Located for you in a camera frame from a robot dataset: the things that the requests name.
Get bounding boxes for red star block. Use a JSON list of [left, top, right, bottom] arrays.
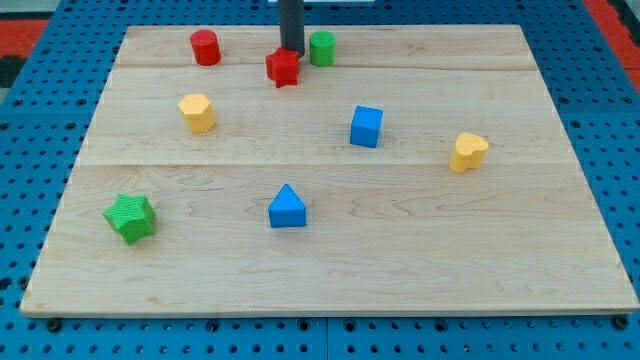
[[265, 47, 300, 88]]

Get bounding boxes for green star block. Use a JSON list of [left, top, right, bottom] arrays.
[[103, 193, 156, 246]]

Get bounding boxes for blue triangle block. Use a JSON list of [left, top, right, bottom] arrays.
[[268, 184, 307, 228]]

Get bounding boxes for blue cube block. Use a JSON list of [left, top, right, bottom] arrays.
[[349, 106, 383, 148]]

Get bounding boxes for light wooden board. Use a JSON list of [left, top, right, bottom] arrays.
[[20, 25, 639, 318]]

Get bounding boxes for green cylinder block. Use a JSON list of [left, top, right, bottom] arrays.
[[309, 30, 336, 67]]

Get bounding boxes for yellow hexagon block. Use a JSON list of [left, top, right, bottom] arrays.
[[178, 94, 216, 133]]

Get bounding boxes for yellow heart block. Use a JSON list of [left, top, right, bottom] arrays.
[[448, 132, 489, 173]]

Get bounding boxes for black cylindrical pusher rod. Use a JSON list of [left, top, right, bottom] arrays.
[[278, 0, 305, 58]]

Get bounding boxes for red cylinder block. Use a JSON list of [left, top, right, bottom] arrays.
[[190, 29, 221, 66]]

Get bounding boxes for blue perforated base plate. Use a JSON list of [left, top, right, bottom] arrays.
[[1, 1, 639, 359]]

